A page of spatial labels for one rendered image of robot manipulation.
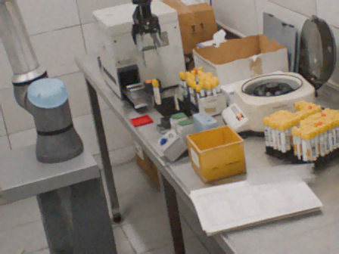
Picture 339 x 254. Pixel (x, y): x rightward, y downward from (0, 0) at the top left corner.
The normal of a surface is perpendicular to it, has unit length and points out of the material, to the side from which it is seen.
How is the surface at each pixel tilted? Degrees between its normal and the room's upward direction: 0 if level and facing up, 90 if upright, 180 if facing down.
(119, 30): 89
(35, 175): 1
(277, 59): 92
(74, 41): 90
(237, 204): 1
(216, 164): 90
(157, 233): 0
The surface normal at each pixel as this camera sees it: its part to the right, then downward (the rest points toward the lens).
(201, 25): 0.26, 0.28
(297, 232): -0.14, -0.93
